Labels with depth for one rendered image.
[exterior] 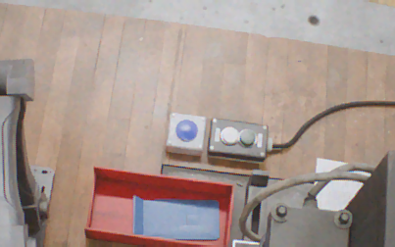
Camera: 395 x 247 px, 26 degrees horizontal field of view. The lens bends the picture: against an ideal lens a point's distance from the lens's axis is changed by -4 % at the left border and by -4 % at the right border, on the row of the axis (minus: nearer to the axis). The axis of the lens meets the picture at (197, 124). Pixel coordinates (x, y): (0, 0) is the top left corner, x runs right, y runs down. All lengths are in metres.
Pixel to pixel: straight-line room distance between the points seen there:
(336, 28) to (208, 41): 1.18
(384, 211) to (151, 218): 0.79
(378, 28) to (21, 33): 1.48
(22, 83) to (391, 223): 0.58
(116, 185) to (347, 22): 1.46
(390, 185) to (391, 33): 2.08
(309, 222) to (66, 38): 0.88
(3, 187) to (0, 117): 0.10
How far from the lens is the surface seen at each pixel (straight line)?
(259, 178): 1.50
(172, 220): 1.54
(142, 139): 1.60
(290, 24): 2.80
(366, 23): 2.87
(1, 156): 1.18
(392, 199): 0.81
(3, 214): 1.18
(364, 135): 1.67
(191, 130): 1.57
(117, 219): 1.54
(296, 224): 0.93
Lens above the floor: 2.38
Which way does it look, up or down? 66 degrees down
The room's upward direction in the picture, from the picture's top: 11 degrees clockwise
